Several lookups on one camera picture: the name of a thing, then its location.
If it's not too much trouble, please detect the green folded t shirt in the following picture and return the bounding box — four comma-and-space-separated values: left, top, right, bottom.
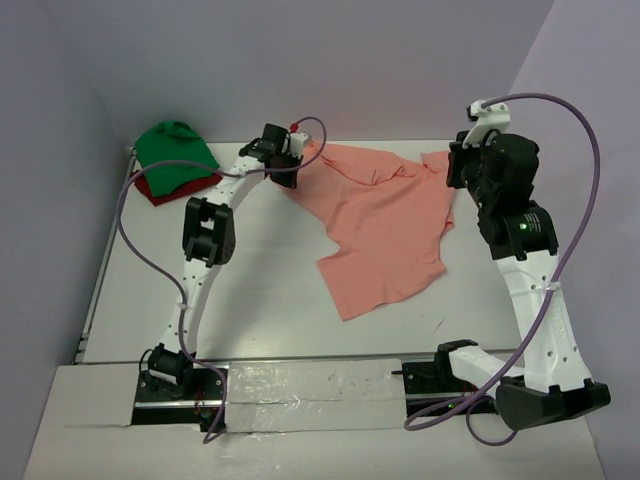
133, 120, 220, 197

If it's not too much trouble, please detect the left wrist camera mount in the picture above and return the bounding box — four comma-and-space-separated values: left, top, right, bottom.
289, 123, 312, 157

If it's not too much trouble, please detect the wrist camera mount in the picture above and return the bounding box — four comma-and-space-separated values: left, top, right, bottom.
289, 123, 312, 157
462, 100, 511, 148

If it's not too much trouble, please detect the pink t shirt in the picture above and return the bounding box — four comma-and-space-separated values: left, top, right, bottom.
288, 142, 455, 321

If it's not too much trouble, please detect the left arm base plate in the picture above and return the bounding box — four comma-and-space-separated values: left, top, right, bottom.
131, 368, 222, 433

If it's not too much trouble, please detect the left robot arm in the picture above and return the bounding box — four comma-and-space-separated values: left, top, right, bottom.
148, 123, 311, 399

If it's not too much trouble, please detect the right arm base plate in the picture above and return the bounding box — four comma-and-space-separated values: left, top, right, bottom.
391, 361, 477, 417

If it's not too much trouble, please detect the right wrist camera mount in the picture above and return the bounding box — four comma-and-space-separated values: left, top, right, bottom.
462, 100, 511, 148

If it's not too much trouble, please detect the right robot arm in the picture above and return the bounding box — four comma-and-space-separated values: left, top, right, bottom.
434, 128, 611, 431

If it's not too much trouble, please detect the silver taped panel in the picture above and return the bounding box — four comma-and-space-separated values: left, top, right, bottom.
225, 359, 406, 433

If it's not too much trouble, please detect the red folded t shirt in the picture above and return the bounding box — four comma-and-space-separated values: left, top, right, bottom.
134, 167, 222, 207

